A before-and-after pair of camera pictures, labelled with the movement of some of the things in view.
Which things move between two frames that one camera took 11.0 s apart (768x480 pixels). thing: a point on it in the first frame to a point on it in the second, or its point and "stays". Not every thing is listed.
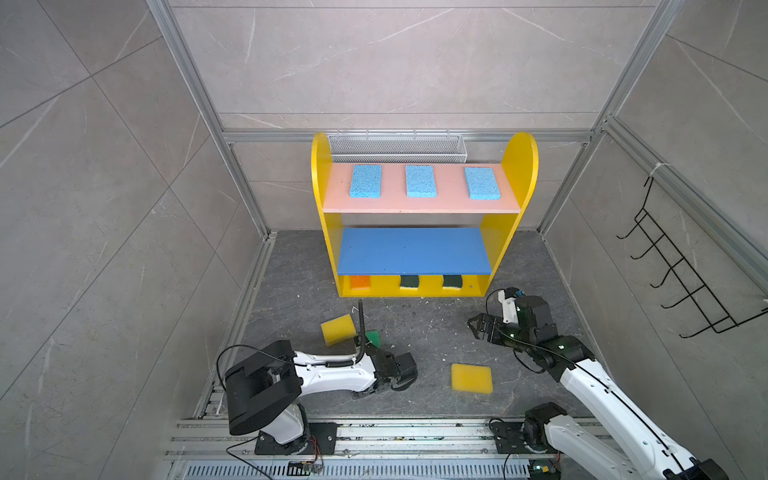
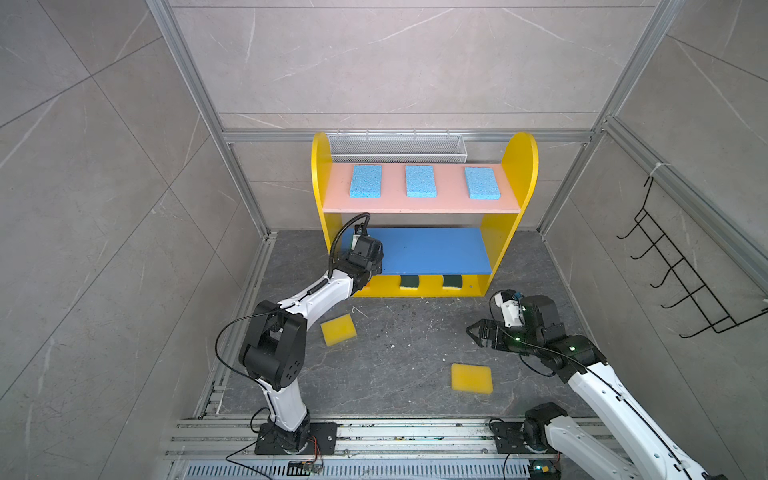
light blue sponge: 365,181 stays
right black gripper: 494,336 stays
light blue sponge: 482,183 stays
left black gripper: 396,358 to 377,265
